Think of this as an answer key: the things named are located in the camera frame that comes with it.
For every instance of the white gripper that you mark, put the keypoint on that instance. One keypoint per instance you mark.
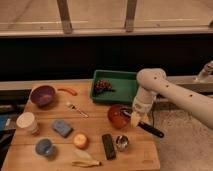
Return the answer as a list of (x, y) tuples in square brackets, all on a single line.
[(141, 108)]

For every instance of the black handled dish brush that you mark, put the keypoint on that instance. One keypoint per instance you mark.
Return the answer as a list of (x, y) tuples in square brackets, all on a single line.
[(143, 125)]

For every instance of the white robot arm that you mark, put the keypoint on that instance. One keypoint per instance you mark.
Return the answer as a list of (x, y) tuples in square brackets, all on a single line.
[(152, 82)]

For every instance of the red bowl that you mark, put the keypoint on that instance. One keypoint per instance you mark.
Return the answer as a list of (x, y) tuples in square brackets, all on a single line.
[(116, 116)]

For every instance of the purple bowl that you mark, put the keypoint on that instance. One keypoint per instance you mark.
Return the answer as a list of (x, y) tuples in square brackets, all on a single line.
[(42, 95)]

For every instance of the small metal cup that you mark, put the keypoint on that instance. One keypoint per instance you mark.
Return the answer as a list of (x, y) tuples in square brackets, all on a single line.
[(122, 142)]

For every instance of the green plastic tray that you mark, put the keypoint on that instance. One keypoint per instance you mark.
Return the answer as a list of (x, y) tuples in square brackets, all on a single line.
[(123, 83)]

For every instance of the black remote bar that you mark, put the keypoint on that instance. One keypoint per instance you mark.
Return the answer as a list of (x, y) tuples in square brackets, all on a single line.
[(108, 147)]

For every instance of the dark grape bunch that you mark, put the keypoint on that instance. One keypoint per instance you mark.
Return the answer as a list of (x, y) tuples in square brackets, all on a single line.
[(103, 85)]

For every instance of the orange fruit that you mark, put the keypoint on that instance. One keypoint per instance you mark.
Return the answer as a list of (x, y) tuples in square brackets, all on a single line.
[(80, 141)]

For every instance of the orange carrot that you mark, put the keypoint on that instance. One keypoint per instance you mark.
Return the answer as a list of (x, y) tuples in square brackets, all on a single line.
[(68, 90)]

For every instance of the clear plastic piece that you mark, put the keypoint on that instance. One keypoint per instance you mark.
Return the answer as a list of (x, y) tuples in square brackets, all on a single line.
[(82, 154)]

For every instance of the blue sponge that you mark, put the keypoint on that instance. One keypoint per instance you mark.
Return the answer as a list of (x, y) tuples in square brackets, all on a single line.
[(62, 128)]

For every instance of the wooden cutting board table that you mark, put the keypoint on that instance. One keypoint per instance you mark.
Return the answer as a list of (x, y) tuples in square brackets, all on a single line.
[(140, 155)]

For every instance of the blue cup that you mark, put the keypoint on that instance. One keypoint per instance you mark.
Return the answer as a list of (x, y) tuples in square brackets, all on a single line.
[(44, 147)]

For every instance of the white paper cup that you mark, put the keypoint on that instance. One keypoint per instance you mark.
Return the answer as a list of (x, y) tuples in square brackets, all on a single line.
[(28, 122)]

